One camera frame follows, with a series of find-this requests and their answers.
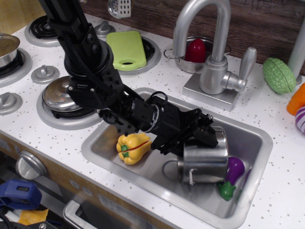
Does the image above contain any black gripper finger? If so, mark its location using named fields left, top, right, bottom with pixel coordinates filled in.
left=190, top=124, right=218, bottom=148

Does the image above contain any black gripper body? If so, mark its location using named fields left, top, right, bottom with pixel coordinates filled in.
left=142, top=97, right=214, bottom=156

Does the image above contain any stainless steel pot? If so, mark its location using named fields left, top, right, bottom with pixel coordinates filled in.
left=177, top=126, right=228, bottom=185

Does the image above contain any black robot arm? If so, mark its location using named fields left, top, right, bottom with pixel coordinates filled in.
left=41, top=0, right=218, bottom=156

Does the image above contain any silver sink basin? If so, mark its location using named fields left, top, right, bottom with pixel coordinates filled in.
left=81, top=113, right=273, bottom=229

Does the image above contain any steel pot lid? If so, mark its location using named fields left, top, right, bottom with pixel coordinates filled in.
left=42, top=76, right=81, bottom=112

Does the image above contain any steel pot on burner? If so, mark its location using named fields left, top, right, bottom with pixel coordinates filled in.
left=0, top=33, right=20, bottom=68

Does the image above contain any purple toy eggplant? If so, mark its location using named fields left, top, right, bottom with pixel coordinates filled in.
left=217, top=157, right=245, bottom=201

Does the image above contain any yellow toy bell pepper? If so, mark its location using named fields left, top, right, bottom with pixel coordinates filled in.
left=116, top=133, right=152, bottom=165

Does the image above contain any silver toy faucet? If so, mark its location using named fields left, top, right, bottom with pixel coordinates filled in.
left=173, top=0, right=257, bottom=111

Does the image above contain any small steel bowl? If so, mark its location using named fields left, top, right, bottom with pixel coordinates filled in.
left=163, top=36, right=232, bottom=74

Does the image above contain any red toy vegetable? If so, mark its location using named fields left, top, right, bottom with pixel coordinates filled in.
left=185, top=38, right=206, bottom=63

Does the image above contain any green toy cutting board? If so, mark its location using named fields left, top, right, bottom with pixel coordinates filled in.
left=106, top=31, right=147, bottom=71

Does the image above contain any front right stove burner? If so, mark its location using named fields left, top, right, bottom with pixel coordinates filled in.
left=37, top=92, right=102, bottom=130

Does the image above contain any green bumpy toy vegetable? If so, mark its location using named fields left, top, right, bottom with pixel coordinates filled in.
left=263, top=57, right=296, bottom=94

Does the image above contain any purple striped toy vegetable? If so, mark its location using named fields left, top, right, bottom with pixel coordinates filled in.
left=295, top=106, right=305, bottom=134

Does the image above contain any orange toy vegetable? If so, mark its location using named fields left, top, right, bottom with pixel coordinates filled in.
left=286, top=83, right=305, bottom=115

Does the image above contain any grey vertical pole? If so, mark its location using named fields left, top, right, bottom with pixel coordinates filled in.
left=287, top=20, right=305, bottom=85

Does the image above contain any grey stove knob back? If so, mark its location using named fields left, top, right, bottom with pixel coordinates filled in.
left=94, top=21, right=116, bottom=39

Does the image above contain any silver slotted utensil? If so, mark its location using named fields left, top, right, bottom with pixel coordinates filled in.
left=108, top=0, right=132, bottom=19

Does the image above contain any grey stove knob centre-left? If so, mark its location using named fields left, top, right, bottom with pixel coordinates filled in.
left=31, top=65, right=60, bottom=84

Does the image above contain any grey oven dial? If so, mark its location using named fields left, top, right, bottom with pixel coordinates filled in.
left=15, top=151, right=48, bottom=180

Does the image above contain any back left stove burner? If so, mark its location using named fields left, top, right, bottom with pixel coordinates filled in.
left=24, top=15, right=60, bottom=48

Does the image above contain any grey stove knob front-left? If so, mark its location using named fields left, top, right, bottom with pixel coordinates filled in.
left=0, top=93, right=23, bottom=115

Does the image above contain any front left stove burner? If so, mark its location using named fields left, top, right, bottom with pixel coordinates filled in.
left=0, top=48, right=32, bottom=88

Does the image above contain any blue clamp tool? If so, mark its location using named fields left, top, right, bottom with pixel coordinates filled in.
left=0, top=179, right=42, bottom=210

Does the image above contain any yellow cloth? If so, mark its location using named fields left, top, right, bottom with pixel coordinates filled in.
left=18, top=209, right=49, bottom=226

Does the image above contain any grey oven door handle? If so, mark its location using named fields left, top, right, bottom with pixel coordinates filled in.
left=62, top=199, right=134, bottom=229

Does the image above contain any black cable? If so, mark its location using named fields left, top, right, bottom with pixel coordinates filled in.
left=0, top=207, right=17, bottom=229

